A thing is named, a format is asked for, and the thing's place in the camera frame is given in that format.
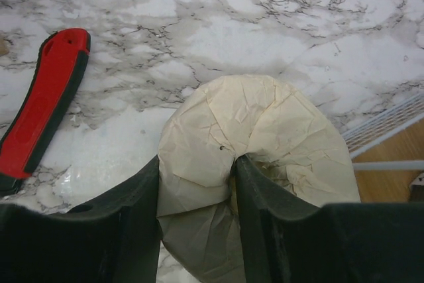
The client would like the bottom wooden shelf board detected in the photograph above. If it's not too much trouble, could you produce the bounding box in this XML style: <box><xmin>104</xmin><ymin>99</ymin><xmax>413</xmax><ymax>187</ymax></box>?
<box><xmin>352</xmin><ymin>120</ymin><xmax>423</xmax><ymax>203</ymax></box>

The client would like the red utility knife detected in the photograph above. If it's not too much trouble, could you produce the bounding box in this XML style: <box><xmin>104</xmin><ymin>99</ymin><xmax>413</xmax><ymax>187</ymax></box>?
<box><xmin>1</xmin><ymin>28</ymin><xmax>91</xmax><ymax>196</ymax></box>

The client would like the cream roll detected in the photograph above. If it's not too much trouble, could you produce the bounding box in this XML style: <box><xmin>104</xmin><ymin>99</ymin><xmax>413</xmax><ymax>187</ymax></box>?
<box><xmin>157</xmin><ymin>75</ymin><xmax>360</xmax><ymax>282</ymax></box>

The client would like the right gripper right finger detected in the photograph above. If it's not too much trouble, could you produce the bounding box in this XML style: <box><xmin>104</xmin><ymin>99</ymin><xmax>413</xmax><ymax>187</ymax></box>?
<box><xmin>234</xmin><ymin>156</ymin><xmax>423</xmax><ymax>282</ymax></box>

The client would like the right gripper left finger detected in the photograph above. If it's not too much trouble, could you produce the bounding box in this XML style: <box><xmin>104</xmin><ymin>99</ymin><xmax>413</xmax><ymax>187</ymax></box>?
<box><xmin>1</xmin><ymin>158</ymin><xmax>160</xmax><ymax>282</ymax></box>

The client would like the white wire shelf rack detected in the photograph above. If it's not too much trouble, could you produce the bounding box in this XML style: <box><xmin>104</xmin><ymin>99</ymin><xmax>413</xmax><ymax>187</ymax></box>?
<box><xmin>342</xmin><ymin>93</ymin><xmax>423</xmax><ymax>171</ymax></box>

